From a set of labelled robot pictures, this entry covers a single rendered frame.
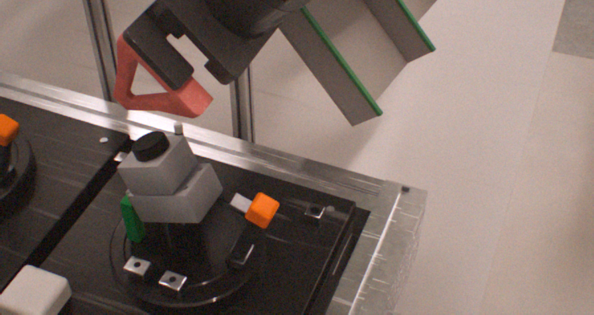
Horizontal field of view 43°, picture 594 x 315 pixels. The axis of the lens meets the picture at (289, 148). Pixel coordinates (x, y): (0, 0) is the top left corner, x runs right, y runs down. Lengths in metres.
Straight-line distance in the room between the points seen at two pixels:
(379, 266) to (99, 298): 0.25
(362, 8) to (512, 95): 0.30
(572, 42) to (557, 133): 1.74
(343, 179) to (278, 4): 0.36
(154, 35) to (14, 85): 0.49
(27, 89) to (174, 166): 0.35
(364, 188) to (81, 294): 0.29
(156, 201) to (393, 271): 0.23
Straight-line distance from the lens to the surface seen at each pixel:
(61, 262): 0.73
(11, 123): 0.72
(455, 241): 0.87
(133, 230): 0.69
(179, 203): 0.62
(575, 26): 2.84
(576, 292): 0.87
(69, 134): 0.85
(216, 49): 0.46
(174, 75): 0.46
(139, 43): 0.46
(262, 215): 0.60
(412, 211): 0.76
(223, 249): 0.68
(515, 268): 0.87
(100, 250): 0.73
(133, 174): 0.63
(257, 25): 0.47
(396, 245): 0.73
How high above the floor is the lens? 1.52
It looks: 44 degrees down
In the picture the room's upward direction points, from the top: straight up
